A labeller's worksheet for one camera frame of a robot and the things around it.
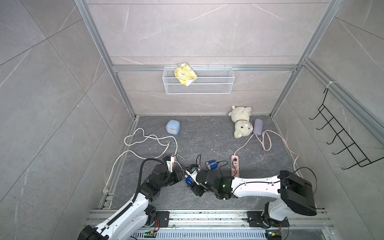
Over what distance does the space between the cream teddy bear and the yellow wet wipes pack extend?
1.44ft

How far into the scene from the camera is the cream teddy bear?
106 centimetres

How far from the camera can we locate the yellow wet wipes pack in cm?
87
